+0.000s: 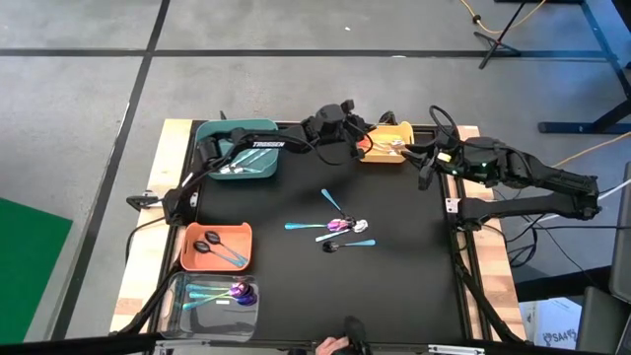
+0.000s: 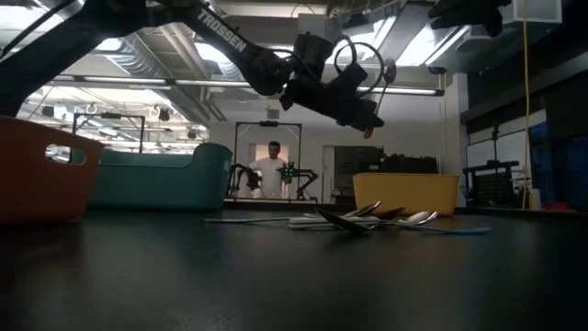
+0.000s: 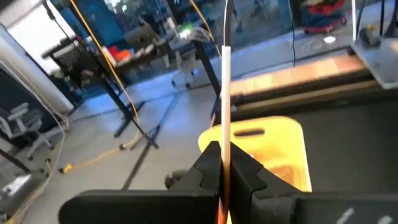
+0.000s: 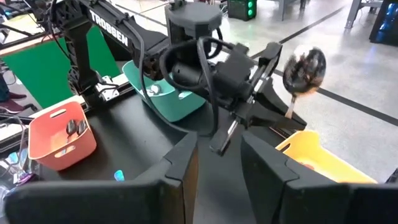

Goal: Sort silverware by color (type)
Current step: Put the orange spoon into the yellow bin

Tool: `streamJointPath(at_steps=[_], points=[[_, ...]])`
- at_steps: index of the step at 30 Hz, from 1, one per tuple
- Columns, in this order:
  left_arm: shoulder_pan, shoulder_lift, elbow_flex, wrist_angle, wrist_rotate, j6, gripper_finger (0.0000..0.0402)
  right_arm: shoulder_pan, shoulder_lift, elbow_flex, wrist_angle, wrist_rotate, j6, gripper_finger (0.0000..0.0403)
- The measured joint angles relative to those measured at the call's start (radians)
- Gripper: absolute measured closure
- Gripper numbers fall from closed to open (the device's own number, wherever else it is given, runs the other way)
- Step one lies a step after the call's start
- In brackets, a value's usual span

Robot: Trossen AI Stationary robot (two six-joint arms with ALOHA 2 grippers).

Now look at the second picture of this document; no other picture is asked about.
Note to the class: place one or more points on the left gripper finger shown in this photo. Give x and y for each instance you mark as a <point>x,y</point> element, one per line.
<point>356,122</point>
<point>373,114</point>

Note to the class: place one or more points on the background black robot arm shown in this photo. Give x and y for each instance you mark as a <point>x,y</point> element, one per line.
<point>250,177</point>
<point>305,174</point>

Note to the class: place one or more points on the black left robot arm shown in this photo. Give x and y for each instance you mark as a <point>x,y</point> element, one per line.
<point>220,34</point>

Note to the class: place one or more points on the black background cabinet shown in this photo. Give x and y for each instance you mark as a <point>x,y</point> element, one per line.
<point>358,161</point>

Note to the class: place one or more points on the grey ceiling unit box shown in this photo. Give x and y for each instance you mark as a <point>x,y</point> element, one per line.
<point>314,23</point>

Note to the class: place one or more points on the yellow plastic bin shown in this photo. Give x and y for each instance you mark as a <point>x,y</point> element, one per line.
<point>413,193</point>

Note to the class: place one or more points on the person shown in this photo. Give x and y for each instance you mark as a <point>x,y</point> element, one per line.
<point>271,177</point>

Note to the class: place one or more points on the background workstation table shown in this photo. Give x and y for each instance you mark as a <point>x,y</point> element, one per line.
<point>275,201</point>

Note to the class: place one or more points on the long ceiling light bar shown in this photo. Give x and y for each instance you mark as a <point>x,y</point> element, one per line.
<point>206,83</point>

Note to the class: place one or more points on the teal plastic bin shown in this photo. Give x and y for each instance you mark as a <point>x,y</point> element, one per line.
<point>161,184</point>

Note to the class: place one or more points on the orange plastic bin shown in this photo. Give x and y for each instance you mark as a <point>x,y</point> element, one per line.
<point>41,193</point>

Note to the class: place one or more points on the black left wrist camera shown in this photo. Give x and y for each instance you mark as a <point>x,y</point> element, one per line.
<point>314,55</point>

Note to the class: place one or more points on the black background station frame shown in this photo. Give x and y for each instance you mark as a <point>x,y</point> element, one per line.
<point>268,123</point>
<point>110,115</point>

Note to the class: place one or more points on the black ceiling dome camera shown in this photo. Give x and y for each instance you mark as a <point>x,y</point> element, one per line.
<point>437,70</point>

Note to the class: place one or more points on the blue wall panel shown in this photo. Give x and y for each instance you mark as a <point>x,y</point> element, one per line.
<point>542,170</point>

